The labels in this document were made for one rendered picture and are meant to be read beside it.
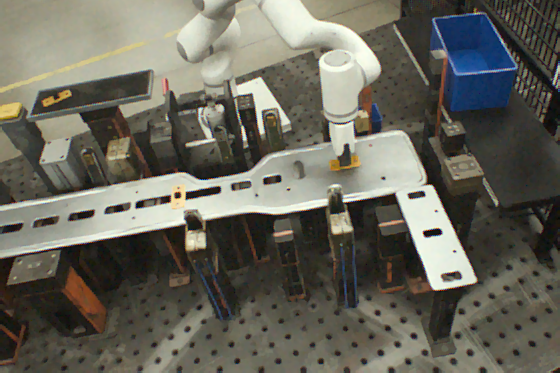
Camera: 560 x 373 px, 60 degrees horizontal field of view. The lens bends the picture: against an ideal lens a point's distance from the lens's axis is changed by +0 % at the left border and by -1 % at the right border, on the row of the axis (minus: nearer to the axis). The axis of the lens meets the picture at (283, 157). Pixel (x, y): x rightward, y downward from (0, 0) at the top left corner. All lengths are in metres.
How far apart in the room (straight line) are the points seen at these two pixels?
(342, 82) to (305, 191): 0.34
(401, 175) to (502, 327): 0.48
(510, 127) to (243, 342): 0.94
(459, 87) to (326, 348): 0.79
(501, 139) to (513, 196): 0.20
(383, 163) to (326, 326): 0.47
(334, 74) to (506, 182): 0.51
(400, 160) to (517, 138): 0.31
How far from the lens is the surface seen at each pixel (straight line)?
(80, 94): 1.60
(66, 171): 1.51
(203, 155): 1.51
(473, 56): 1.69
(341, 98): 1.13
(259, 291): 1.49
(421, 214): 1.24
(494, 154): 1.36
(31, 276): 1.36
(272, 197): 1.29
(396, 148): 1.39
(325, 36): 1.18
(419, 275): 1.45
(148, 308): 1.56
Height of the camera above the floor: 1.97
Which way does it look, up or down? 44 degrees down
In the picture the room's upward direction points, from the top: 11 degrees counter-clockwise
